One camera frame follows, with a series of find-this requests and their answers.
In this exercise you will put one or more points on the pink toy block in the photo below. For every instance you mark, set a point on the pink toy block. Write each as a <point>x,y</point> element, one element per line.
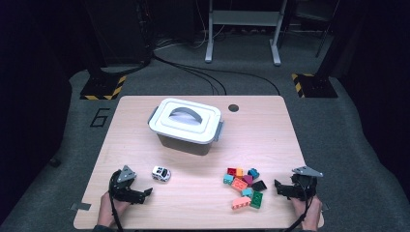
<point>240,203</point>

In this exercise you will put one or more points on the teal toy block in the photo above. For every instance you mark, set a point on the teal toy block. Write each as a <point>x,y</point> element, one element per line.
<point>228,179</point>
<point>247,192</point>

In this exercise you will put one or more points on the dark round table grommet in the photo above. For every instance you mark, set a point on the dark round table grommet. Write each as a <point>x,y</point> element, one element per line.
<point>233,108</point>

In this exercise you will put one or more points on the white toy car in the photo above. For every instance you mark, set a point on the white toy car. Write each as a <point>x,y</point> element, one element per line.
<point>161,174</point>

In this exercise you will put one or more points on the coral toy block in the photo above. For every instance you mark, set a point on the coral toy block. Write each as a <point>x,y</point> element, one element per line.
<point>239,185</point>

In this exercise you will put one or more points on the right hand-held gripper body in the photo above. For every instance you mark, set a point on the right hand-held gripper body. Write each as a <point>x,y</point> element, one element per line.
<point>301,188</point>

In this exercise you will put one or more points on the dark metal stand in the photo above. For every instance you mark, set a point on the dark metal stand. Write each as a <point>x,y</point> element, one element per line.
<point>324,37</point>

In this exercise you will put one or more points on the black yellow striped stand base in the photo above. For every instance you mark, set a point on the black yellow striped stand base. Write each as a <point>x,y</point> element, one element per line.
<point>103,88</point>
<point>316,86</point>

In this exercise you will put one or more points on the clear brown storage box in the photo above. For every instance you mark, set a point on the clear brown storage box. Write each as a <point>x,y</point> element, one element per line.
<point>183,149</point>

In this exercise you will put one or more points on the grey tape strip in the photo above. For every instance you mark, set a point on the grey tape strip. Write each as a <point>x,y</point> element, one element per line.
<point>325,207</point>
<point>80,206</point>

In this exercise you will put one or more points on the blue toy block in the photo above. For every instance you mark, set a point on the blue toy block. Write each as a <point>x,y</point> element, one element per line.
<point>253,173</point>

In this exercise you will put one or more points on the person's right hand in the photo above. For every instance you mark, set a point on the person's right hand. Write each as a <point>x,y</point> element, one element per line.
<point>311,216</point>

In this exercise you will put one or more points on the orange toy block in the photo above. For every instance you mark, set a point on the orange toy block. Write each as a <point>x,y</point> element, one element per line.
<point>239,172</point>

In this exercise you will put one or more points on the person's left hand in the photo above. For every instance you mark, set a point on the person's left hand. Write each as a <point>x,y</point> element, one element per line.
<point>106,211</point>

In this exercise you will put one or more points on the green toy block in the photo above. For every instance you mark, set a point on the green toy block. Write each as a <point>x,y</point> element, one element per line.
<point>257,199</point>

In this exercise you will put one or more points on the black equipment cabinet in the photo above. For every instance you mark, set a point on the black equipment cabinet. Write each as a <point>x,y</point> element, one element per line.
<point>122,32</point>

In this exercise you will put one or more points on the white metal stand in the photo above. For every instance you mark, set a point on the white metal stand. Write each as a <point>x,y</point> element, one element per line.
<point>245,17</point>

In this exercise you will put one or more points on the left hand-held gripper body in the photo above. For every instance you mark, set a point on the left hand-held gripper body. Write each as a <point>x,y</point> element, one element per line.
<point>120,188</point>

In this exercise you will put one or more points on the red toy block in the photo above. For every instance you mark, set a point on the red toy block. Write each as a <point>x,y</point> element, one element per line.
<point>231,171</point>

